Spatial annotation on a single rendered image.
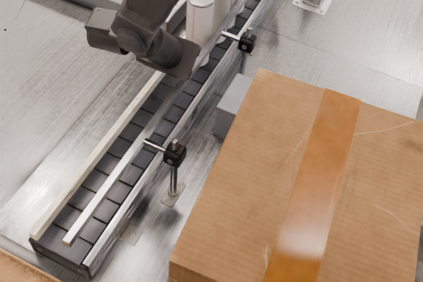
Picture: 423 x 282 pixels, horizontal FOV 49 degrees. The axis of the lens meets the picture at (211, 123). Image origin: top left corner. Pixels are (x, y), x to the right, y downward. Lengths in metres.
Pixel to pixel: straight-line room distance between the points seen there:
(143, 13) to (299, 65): 0.56
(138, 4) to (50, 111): 0.44
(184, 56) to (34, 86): 0.36
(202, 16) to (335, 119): 0.37
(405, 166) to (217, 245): 0.25
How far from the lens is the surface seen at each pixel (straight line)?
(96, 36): 0.75
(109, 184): 0.71
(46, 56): 1.09
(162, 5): 0.59
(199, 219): 0.51
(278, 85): 0.63
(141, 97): 0.87
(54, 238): 0.78
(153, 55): 0.71
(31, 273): 0.82
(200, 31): 0.90
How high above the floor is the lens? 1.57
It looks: 52 degrees down
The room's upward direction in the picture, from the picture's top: 7 degrees clockwise
